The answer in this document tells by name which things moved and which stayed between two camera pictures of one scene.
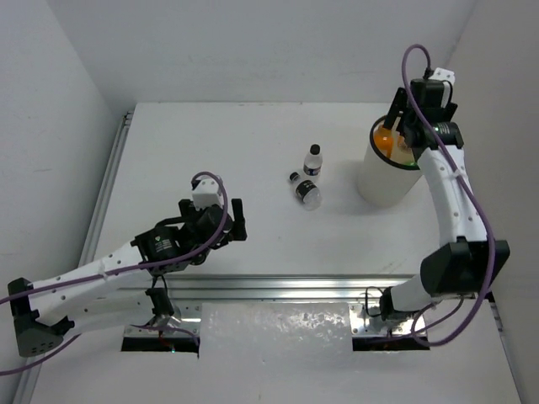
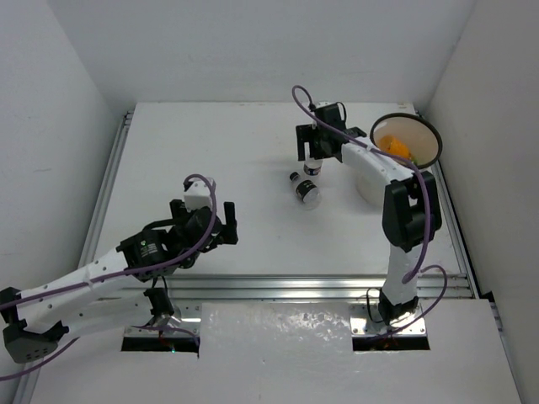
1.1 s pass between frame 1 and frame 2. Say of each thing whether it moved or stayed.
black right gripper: moved
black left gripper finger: moved
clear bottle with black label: stayed
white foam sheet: stayed
